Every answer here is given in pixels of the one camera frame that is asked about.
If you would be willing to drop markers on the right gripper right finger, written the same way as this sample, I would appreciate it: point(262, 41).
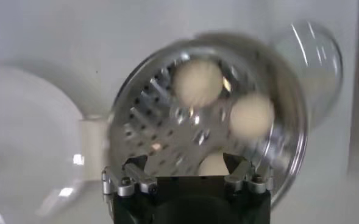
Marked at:
point(243, 173)

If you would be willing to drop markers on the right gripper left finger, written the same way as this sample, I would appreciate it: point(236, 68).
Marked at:
point(136, 176)

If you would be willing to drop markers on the white steamed baozi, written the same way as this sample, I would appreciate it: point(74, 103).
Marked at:
point(252, 115)
point(212, 166)
point(197, 82)

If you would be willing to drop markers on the round glass lid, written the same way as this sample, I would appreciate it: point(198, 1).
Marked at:
point(313, 76)

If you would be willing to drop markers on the stainless steel steamer basket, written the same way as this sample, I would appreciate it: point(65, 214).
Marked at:
point(167, 131)

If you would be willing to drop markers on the white round plate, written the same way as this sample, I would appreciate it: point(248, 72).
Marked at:
point(30, 137)

